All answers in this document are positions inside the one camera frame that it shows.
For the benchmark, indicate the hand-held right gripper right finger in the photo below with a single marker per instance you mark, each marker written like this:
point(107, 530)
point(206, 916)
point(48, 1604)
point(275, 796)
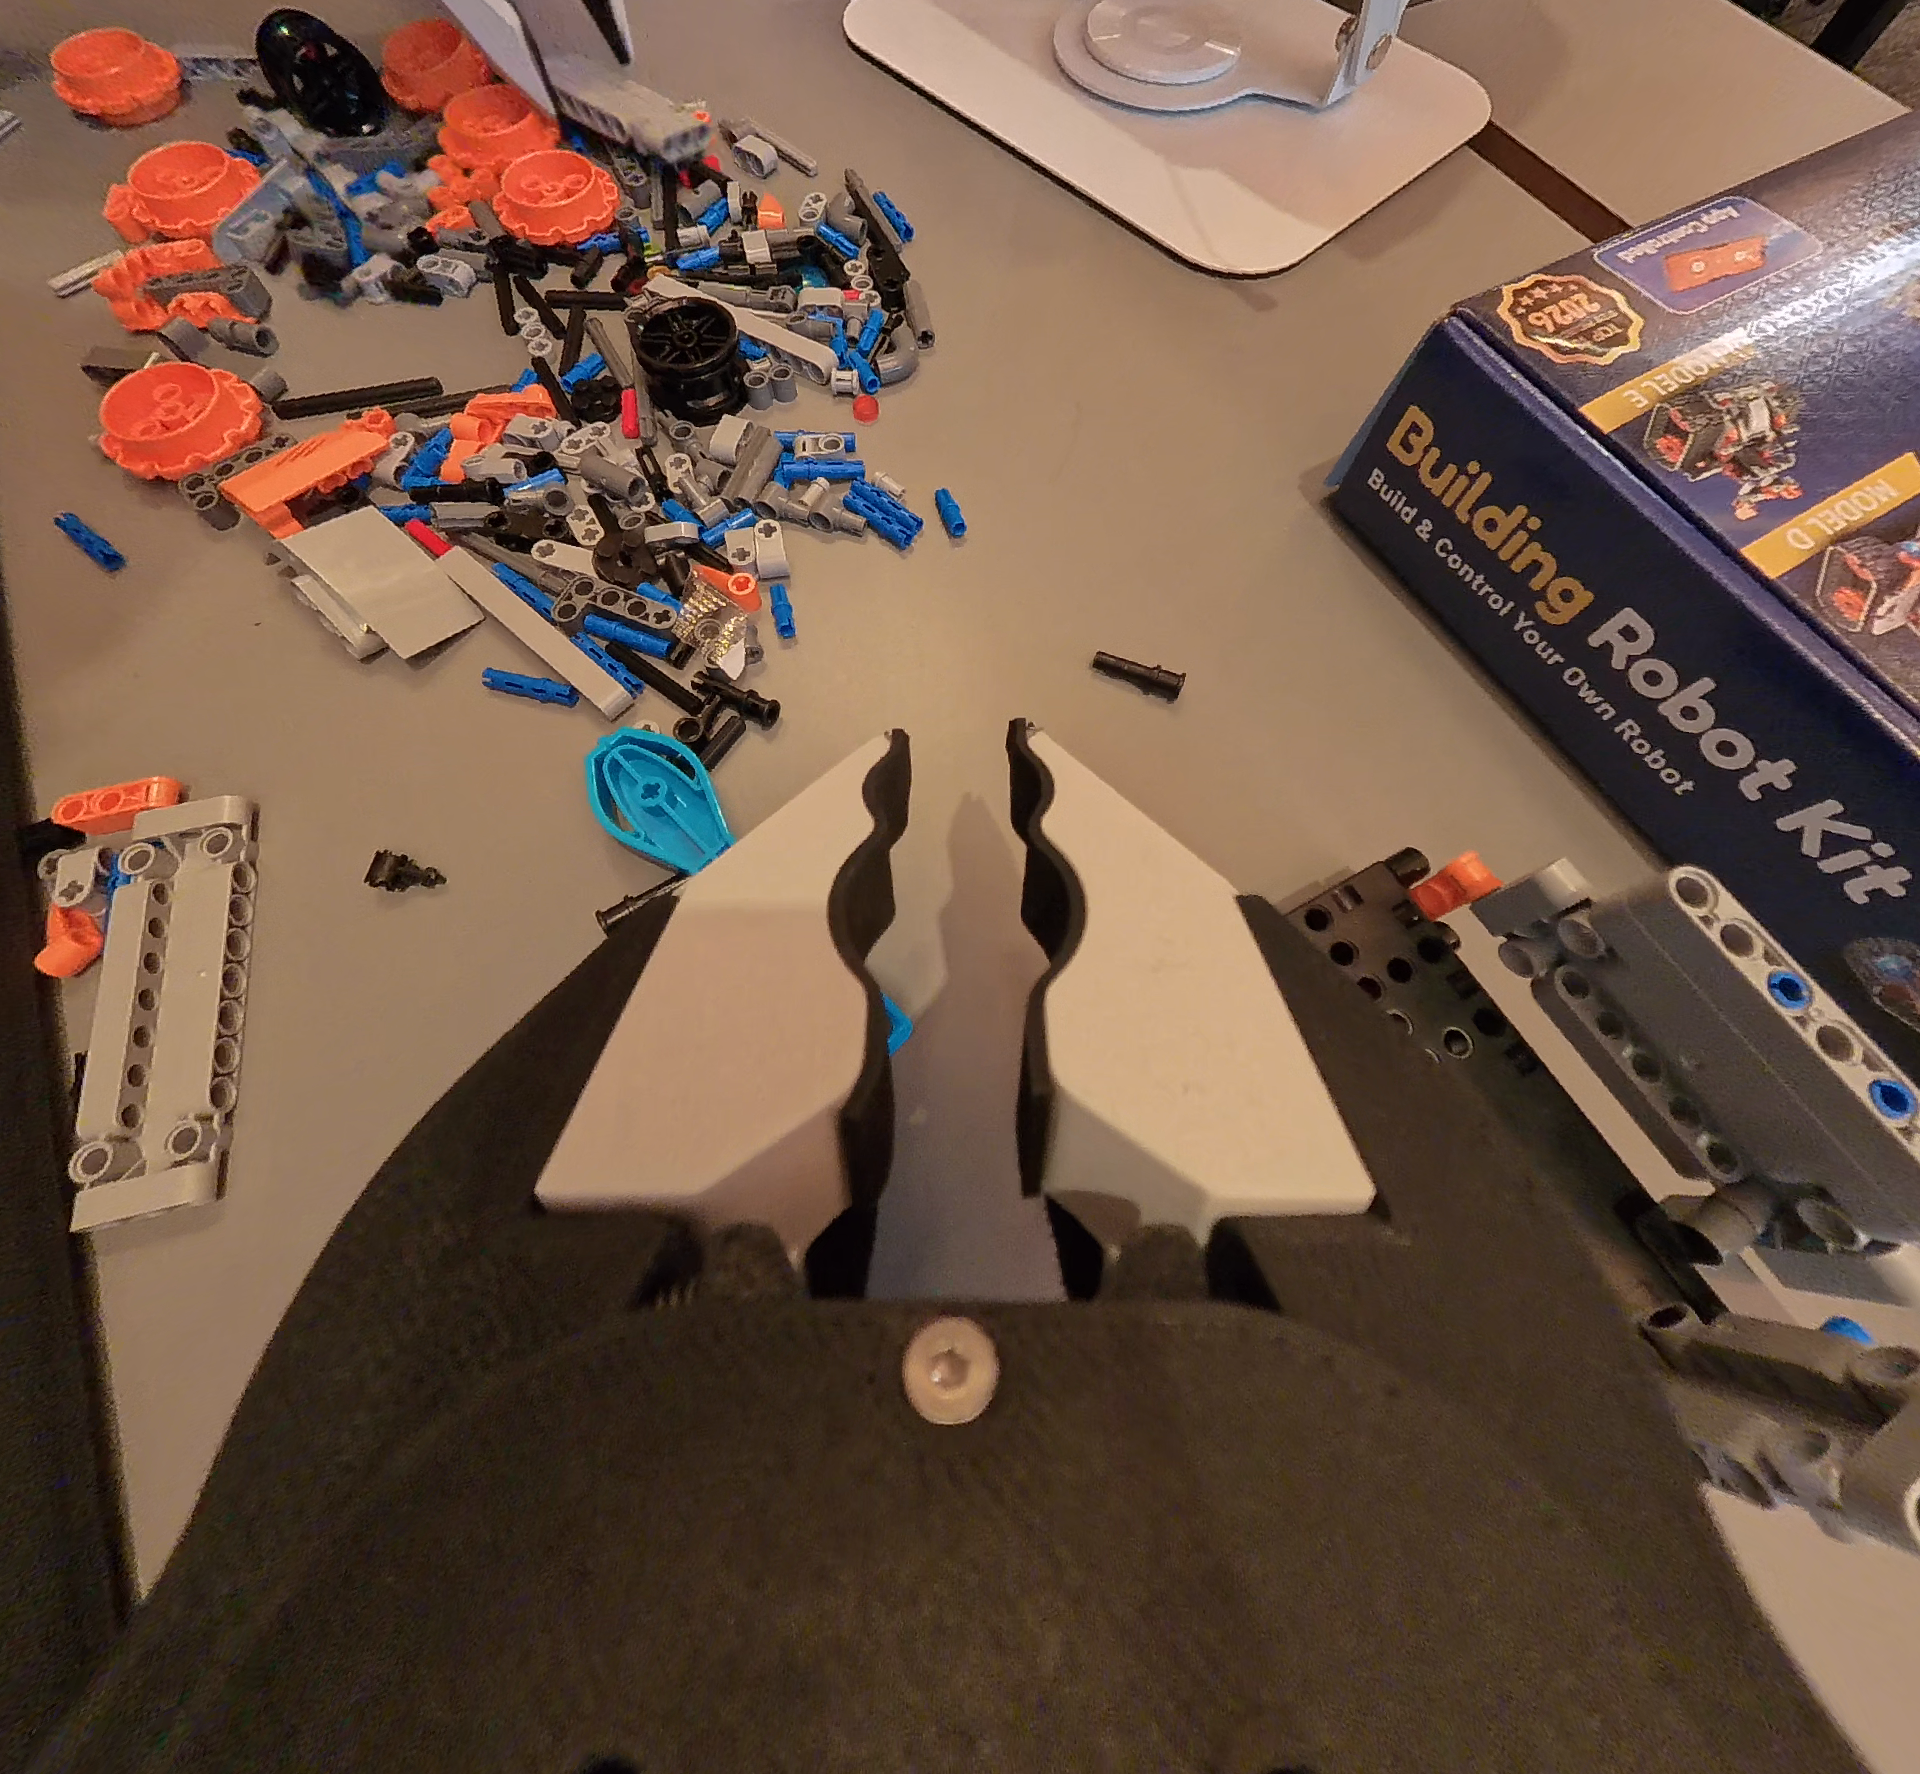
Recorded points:
point(1200, 1055)

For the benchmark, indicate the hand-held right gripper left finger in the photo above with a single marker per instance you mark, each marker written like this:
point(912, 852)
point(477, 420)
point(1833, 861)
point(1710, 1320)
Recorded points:
point(706, 1055)

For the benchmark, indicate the orange gear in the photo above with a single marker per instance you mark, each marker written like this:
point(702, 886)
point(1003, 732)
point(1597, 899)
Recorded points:
point(436, 60)
point(557, 190)
point(187, 185)
point(116, 69)
point(174, 416)
point(495, 131)

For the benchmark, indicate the black axle pin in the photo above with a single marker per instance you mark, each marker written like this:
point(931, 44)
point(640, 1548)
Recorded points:
point(637, 899)

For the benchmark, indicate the black spoked wheel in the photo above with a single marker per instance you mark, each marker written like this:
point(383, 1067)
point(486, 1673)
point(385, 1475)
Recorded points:
point(316, 69)

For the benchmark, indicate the small black piece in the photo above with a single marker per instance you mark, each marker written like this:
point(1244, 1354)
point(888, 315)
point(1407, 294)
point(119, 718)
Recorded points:
point(406, 871)

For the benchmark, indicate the black connector pin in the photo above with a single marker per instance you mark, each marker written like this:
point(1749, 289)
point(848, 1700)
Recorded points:
point(1135, 670)

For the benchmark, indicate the pile of building kit parts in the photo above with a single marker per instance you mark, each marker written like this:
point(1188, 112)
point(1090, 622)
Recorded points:
point(602, 484)

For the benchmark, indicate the orange wedge piece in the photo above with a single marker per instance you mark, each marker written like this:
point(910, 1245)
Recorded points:
point(302, 470)

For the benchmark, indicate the grey curved panel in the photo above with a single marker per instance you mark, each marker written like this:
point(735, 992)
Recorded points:
point(377, 582)

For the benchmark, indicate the white book stand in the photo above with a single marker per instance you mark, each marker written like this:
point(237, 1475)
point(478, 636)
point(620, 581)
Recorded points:
point(1200, 124)

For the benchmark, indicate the orange holed beam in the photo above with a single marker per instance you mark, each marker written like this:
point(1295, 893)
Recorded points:
point(116, 800)

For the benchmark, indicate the orange cone piece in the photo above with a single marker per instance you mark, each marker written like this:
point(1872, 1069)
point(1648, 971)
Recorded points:
point(67, 935)

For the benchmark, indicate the robot kit box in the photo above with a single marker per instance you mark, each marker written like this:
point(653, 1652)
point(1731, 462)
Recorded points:
point(1712, 516)

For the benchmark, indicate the black base plate assembly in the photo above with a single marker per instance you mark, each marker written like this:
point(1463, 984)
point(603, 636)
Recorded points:
point(1681, 1055)

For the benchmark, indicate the grey frame piece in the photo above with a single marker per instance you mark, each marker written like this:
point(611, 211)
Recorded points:
point(166, 1010)

